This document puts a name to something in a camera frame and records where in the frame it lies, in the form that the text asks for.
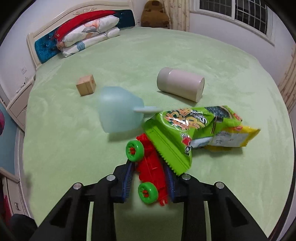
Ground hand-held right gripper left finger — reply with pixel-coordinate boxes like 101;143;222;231
30;161;135;241

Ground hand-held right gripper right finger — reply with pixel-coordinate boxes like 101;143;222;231
163;166;269;241

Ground red and green toy car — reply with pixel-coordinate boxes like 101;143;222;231
125;126;193;208

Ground green snack bag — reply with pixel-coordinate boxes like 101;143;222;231
159;105;243;158

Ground translucent blue plastic cup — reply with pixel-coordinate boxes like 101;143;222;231
98;86;162;133

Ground white mug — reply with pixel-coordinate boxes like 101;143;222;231
157;67;205;102

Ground wooden block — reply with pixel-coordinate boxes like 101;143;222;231
76;75;96;96

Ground white cabinet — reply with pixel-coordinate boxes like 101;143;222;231
0;167;33;218

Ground white nightstand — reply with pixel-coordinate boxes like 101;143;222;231
6;76;35;130

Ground floral pillow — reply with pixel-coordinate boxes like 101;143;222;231
61;16;119;47

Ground cream and blue headboard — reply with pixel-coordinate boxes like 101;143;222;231
27;0;137;69

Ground floral cream curtain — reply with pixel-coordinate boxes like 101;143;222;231
277;45;296;112
163;0;190;32

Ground red pillow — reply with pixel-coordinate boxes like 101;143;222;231
54;10;116;40

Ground brown plush toy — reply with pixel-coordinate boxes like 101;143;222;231
141;0;170;28

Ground barred window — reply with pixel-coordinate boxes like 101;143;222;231
190;0;278;47

